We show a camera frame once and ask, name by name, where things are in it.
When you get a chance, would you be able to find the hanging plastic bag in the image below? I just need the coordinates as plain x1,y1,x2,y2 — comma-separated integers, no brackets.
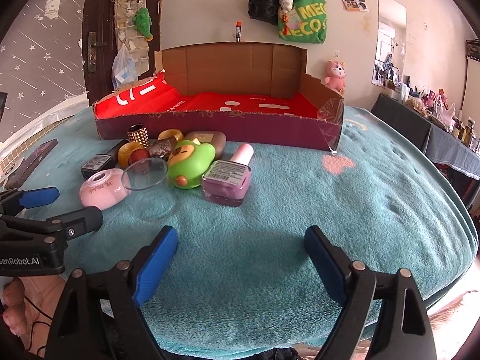
112,45,138,89

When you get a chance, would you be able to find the glitter bottle with red cap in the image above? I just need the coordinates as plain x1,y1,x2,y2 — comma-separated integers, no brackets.
128,140,175,165

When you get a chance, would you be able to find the beige hanging organizer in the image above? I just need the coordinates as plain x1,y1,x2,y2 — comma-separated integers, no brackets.
112,0,150,75

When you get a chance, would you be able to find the cardboard box with red liner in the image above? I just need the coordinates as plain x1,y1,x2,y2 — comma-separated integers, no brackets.
93,41,344,151

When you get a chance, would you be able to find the black nail polish bottle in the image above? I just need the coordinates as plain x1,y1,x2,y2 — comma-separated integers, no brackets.
80,140,128,180

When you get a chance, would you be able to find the pink nail polish bottle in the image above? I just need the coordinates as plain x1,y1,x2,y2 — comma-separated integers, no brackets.
201,143,254,207

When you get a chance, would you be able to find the orange-capped stick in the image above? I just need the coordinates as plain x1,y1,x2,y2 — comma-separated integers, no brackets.
235,21,242,42

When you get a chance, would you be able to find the green avocado toy figure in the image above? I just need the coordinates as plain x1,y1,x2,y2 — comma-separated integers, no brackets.
167,140,216,189

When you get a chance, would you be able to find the white plush keychain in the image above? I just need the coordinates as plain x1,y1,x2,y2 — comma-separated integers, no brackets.
279,0,294,15

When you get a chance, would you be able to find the green plush toy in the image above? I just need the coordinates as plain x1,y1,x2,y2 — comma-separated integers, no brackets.
133,7,153,41

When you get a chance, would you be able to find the pink round Melody case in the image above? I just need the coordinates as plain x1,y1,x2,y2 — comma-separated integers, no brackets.
79,168,129,211

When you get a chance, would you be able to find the studded black gold cup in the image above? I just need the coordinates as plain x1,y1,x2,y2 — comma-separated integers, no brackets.
127,124,151,149

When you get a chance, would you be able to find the black smartphone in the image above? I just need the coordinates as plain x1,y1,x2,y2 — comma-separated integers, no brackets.
5,138,58,189

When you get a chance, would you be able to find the dark side table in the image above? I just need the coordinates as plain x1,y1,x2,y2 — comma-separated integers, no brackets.
371,94,479,209

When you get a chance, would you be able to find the door handle plate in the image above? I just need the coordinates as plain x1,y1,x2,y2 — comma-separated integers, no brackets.
87,32,107,73

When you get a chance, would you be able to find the green tote bag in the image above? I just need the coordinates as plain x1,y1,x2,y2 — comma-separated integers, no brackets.
277,0,327,44

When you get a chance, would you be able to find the brown square compact case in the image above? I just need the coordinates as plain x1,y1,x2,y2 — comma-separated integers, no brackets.
185,131,226,160

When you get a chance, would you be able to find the pink plush toy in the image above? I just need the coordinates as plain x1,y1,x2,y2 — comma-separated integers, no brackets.
325,59,346,94

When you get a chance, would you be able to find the clear plastic cup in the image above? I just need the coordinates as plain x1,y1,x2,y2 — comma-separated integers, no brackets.
121,158,176,221

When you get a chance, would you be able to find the person's left hand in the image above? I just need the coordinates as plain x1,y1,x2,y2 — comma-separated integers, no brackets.
1,275,65,357

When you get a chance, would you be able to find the teal fluffy blanket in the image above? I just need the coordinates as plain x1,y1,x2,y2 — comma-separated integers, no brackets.
14,105,479,359

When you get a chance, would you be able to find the amber ring holder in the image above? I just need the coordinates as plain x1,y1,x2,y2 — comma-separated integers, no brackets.
158,128,184,142
117,141,144,169

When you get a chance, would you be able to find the dark brown door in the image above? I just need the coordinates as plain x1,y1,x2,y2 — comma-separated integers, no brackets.
81,0,161,105

